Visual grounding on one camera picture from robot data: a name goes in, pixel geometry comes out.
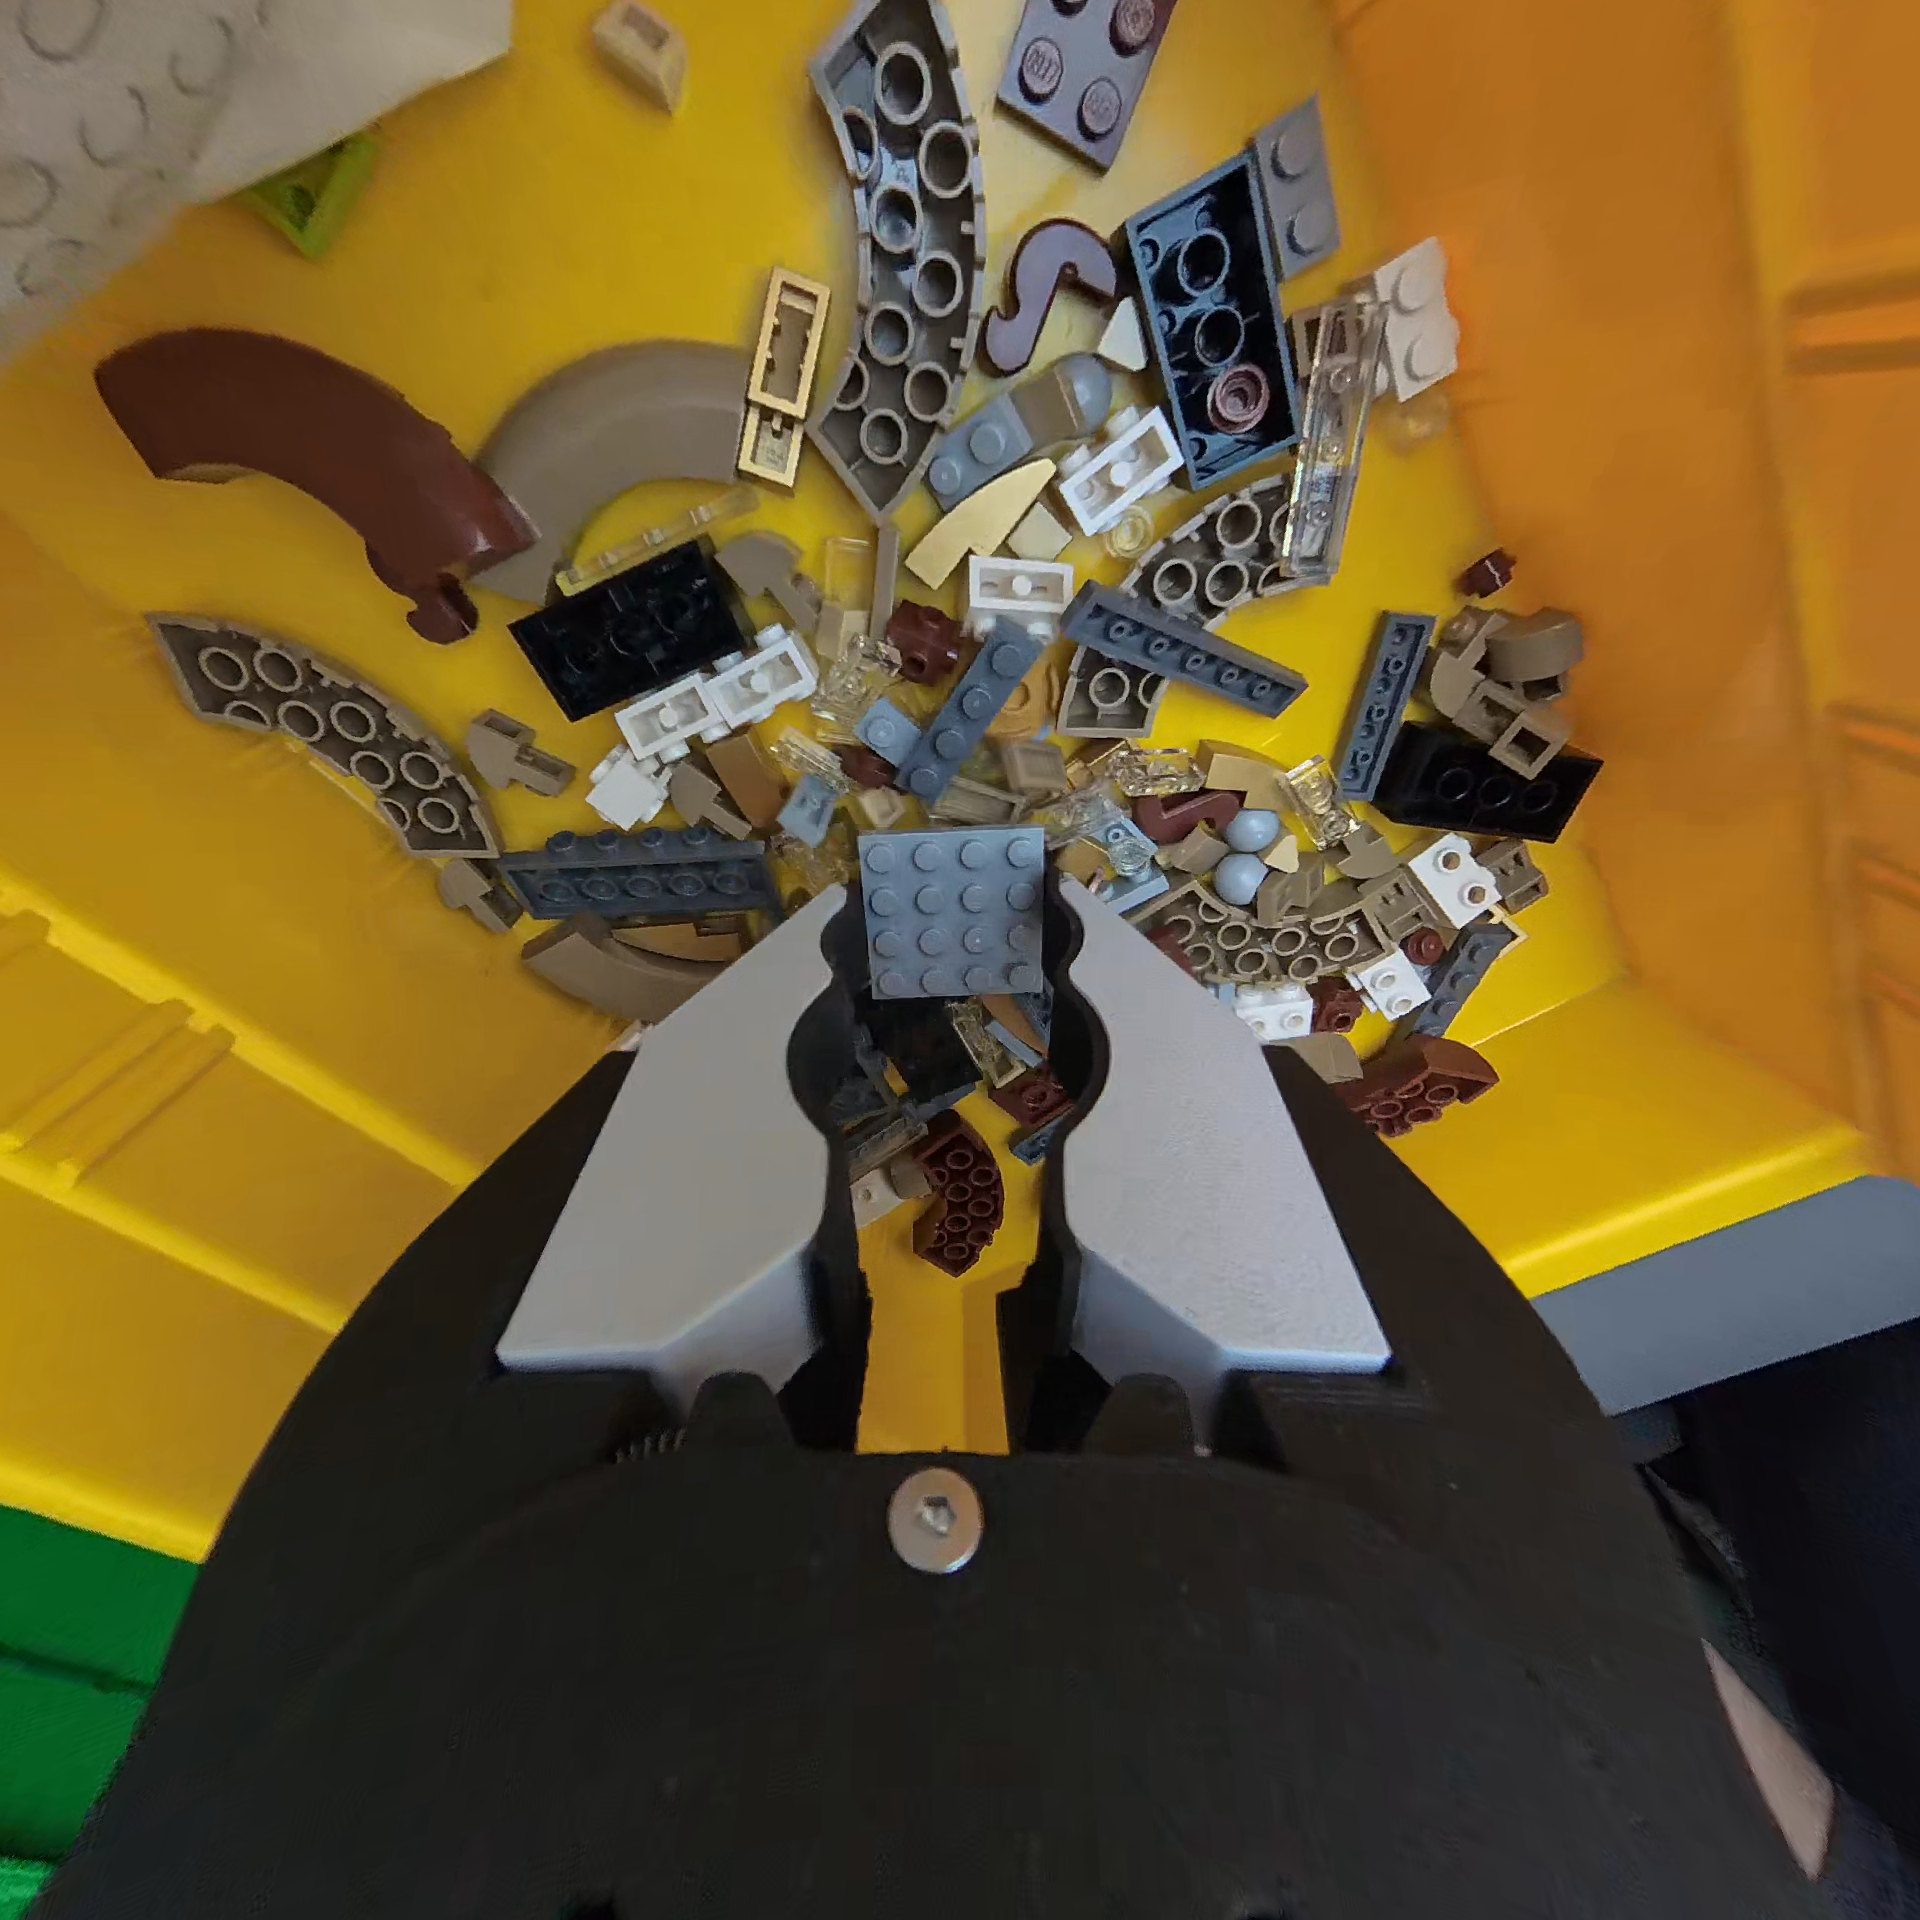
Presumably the grey square studded plate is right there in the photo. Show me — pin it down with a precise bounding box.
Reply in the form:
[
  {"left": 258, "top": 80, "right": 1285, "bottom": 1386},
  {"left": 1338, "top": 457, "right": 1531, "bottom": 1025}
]
[{"left": 855, "top": 826, "right": 1049, "bottom": 1001}]

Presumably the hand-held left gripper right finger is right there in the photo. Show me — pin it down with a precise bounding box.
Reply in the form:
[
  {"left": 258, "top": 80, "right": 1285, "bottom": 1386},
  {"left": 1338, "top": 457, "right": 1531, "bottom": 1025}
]
[{"left": 998, "top": 874, "right": 1393, "bottom": 1454}]

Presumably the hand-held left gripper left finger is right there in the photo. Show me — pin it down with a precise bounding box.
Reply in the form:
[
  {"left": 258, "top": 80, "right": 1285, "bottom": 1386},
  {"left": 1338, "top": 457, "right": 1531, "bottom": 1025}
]
[{"left": 497, "top": 882, "right": 873, "bottom": 1454}]

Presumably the pile of assorted toy bricks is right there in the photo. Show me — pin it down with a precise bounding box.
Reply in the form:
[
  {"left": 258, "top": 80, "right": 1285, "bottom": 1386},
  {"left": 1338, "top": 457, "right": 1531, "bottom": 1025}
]
[{"left": 95, "top": 0, "right": 1608, "bottom": 1280}]

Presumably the pale numbered paper bag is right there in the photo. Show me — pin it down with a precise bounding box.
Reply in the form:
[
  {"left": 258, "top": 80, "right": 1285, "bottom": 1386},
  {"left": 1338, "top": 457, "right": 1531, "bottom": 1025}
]
[{"left": 0, "top": 0, "right": 514, "bottom": 361}]

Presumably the green plastic bin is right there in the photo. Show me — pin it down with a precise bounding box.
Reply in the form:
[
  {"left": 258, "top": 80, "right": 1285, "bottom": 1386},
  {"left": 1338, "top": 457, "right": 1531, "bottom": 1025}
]
[{"left": 0, "top": 1505, "right": 203, "bottom": 1870}]

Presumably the yellow plastic bin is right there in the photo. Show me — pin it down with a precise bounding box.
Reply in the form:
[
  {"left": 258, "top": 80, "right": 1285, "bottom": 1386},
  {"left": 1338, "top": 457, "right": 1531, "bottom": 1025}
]
[{"left": 0, "top": 0, "right": 1920, "bottom": 1561}]

